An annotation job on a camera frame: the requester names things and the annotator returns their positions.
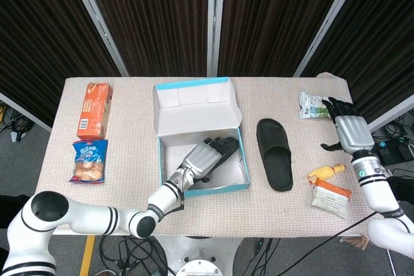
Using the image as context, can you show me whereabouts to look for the white orange snack packet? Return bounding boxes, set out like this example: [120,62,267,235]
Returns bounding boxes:
[310,178,353,220]

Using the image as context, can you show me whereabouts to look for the black rubber slipper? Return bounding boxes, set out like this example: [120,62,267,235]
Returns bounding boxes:
[256,118,294,192]
[193,136,241,184]

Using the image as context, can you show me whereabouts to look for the orange cracker box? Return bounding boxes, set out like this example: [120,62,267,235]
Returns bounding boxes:
[76,82,114,140]

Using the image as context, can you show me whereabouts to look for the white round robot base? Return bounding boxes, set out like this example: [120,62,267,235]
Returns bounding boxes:
[176,249,224,276]

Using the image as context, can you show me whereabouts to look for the blue snack bag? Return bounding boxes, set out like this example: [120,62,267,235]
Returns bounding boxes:
[68,139,109,184]

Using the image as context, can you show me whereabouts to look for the yellow rubber chicken toy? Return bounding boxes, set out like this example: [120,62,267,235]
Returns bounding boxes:
[306,163,346,187]

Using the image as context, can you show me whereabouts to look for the silver green snack packet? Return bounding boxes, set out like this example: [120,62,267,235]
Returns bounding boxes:
[298,90,334,120]

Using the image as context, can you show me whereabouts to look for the beige woven tablecloth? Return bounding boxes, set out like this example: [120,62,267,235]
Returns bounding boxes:
[35,74,373,239]

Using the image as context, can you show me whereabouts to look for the black floor cable bundle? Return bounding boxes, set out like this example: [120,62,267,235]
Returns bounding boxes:
[96,235,171,276]
[0,101,35,143]

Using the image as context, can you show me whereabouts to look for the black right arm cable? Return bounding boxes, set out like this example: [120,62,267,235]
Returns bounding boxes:
[284,210,380,272]

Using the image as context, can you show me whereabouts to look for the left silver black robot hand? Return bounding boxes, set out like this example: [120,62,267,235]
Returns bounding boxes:
[181,136,235,183]

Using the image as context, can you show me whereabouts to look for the light blue cardboard box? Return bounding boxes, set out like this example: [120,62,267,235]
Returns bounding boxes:
[152,77,252,198]

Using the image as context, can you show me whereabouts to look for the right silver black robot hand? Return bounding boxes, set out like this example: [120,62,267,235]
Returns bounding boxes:
[320,96,376,155]

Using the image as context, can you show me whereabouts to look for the grey metal partition post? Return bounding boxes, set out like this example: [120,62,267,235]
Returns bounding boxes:
[293,0,368,77]
[63,0,129,77]
[206,0,226,77]

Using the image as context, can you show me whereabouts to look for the black power strip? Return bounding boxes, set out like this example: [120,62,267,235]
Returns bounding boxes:
[371,140,414,165]

